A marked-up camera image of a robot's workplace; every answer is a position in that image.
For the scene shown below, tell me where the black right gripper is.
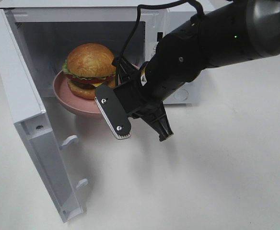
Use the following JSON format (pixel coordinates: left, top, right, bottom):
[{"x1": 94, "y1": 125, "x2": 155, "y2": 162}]
[{"x1": 112, "y1": 57, "x2": 188, "y2": 141}]

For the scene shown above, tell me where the round white door button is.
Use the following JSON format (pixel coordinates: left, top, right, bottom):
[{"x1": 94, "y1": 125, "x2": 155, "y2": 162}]
[{"x1": 174, "y1": 89, "x2": 188, "y2": 101}]

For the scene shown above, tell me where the burger with lettuce and tomato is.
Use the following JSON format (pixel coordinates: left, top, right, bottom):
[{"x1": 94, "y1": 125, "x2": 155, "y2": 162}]
[{"x1": 62, "y1": 43, "x2": 116, "y2": 100}]

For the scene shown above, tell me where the pink round plate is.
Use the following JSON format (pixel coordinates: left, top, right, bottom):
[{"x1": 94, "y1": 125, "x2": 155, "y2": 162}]
[{"x1": 52, "y1": 71, "x2": 103, "y2": 119}]

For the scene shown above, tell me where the white microwave door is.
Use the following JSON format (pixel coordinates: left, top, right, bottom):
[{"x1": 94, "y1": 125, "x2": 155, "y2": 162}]
[{"x1": 0, "y1": 9, "x2": 83, "y2": 222}]

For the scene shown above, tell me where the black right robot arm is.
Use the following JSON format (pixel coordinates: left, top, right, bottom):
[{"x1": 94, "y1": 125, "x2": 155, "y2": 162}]
[{"x1": 112, "y1": 0, "x2": 280, "y2": 141}]

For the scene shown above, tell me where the white warning sticker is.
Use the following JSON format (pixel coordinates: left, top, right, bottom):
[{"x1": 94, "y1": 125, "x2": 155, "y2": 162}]
[{"x1": 148, "y1": 42, "x2": 159, "y2": 60}]

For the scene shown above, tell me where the white microwave oven body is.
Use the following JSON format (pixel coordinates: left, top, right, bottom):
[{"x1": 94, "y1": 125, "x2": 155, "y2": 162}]
[{"x1": 0, "y1": 0, "x2": 218, "y2": 105}]

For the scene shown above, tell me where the black camera cable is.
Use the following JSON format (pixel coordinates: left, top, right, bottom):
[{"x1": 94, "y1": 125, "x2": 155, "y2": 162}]
[{"x1": 115, "y1": 0, "x2": 205, "y2": 88}]

